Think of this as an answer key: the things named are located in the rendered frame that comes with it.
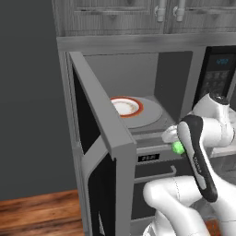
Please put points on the grey microwave oven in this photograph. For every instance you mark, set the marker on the grey microwave oven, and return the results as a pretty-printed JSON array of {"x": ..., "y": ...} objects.
[{"x": 129, "y": 73}]

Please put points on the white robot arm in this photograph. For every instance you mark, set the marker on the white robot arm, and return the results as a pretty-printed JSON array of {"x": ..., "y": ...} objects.
[{"x": 172, "y": 199}]

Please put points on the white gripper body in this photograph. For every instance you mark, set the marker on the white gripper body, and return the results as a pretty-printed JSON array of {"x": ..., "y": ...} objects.
[{"x": 169, "y": 134}]

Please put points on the grey microwave turntable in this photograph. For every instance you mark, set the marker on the grey microwave turntable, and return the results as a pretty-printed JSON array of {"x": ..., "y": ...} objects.
[{"x": 152, "y": 112}]

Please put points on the orange rimmed white plate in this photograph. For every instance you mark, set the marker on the orange rimmed white plate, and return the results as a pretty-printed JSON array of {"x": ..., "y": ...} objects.
[{"x": 126, "y": 107}]

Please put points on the grey microwave door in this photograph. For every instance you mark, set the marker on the grey microwave door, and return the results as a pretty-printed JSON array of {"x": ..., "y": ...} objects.
[{"x": 104, "y": 116}]

